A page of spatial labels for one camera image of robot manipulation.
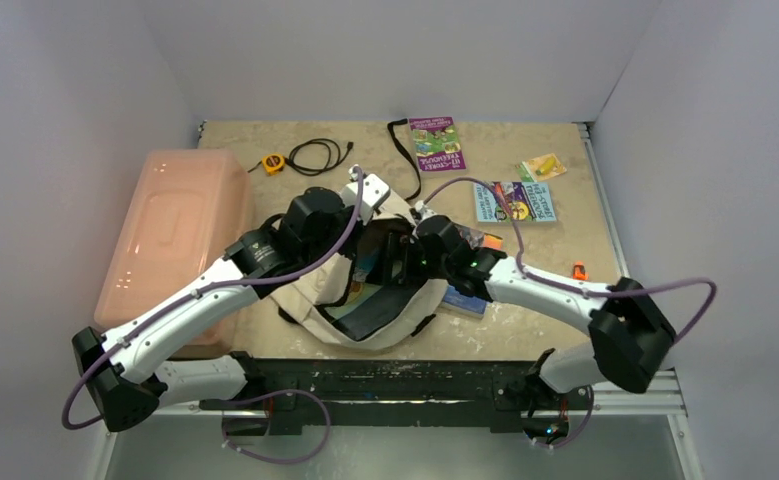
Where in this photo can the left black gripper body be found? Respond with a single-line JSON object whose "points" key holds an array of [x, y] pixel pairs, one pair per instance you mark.
{"points": [[351, 242]]}

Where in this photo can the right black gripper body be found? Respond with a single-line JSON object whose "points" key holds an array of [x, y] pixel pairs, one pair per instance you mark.
{"points": [[401, 263]]}

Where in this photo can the Jane Eyre blue book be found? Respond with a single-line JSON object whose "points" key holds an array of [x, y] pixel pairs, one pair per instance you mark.
{"points": [[453, 300]]}

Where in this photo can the colourful cartoon picture book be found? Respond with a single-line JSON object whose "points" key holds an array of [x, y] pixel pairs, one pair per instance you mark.
{"points": [[360, 288]]}

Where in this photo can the beige canvas backpack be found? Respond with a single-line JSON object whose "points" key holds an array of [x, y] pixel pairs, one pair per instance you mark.
{"points": [[388, 317]]}

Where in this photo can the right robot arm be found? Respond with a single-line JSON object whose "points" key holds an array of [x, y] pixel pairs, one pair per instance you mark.
{"points": [[629, 336]]}

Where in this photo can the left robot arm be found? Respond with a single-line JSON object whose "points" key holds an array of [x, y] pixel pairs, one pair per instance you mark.
{"points": [[128, 371]]}

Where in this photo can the purple Treehouse book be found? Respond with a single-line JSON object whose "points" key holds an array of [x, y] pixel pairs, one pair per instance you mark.
{"points": [[437, 145]]}

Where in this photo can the light blue Treehouse book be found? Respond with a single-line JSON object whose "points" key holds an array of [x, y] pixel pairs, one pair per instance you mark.
{"points": [[528, 202]]}

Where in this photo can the yellow tape measure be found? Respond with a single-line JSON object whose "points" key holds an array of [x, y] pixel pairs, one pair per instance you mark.
{"points": [[273, 164]]}

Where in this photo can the banana picture card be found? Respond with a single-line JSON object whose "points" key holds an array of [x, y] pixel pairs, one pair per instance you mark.
{"points": [[541, 168]]}

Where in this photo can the orange small clip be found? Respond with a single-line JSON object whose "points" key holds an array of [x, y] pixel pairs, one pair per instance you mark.
{"points": [[579, 271]]}

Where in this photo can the pink plastic storage box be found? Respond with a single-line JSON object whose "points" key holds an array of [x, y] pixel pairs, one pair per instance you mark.
{"points": [[188, 207]]}

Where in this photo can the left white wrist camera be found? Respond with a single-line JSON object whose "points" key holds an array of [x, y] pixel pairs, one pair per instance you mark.
{"points": [[367, 191]]}

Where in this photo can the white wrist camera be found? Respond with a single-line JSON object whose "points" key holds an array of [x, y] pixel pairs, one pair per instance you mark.
{"points": [[421, 211], [367, 191]]}

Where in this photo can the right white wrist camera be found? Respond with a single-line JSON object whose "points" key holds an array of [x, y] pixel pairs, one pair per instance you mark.
{"points": [[421, 211]]}

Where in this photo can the black table front rail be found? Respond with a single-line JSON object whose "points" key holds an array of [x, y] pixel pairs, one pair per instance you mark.
{"points": [[501, 396]]}

